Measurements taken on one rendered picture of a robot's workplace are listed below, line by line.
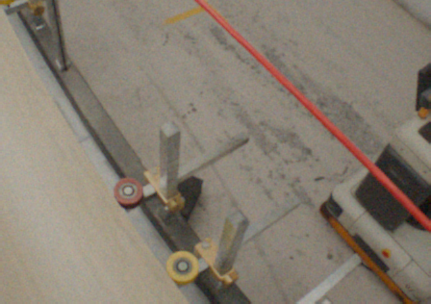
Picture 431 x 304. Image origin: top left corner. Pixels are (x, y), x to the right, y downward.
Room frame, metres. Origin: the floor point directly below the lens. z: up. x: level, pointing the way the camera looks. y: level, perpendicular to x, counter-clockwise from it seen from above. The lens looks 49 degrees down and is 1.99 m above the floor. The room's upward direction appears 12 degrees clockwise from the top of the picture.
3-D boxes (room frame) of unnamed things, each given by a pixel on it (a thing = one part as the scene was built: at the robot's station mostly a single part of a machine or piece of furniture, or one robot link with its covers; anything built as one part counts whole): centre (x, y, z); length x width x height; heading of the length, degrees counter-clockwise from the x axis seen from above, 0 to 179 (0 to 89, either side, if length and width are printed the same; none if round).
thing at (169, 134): (0.59, 0.13, 0.92); 0.04 x 0.04 x 0.48; 47
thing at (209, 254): (0.44, -0.04, 0.80); 0.14 x 0.06 x 0.05; 47
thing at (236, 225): (0.42, -0.05, 0.90); 0.04 x 0.04 x 0.48; 47
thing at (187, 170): (0.69, 0.09, 0.83); 0.43 x 0.03 x 0.04; 137
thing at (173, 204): (0.61, 0.15, 0.83); 0.14 x 0.06 x 0.05; 47
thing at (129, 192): (0.54, 0.23, 0.85); 0.08 x 0.08 x 0.11
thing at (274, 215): (0.52, -0.09, 0.80); 0.43 x 0.03 x 0.04; 137
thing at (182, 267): (0.37, 0.04, 0.85); 0.08 x 0.08 x 0.11
